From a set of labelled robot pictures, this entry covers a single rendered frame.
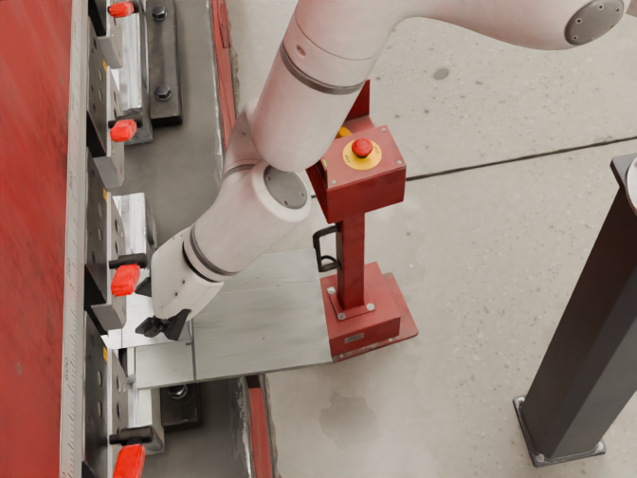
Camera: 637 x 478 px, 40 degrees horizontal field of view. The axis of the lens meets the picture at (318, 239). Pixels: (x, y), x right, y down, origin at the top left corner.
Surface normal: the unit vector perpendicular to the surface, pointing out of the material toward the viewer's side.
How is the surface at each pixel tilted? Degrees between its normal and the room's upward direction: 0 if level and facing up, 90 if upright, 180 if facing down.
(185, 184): 0
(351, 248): 90
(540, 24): 90
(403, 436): 0
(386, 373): 0
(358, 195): 90
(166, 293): 49
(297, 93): 75
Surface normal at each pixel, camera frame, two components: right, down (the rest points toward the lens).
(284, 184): 0.61, -0.48
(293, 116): -0.39, 0.65
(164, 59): -0.04, -0.52
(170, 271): -0.78, -0.24
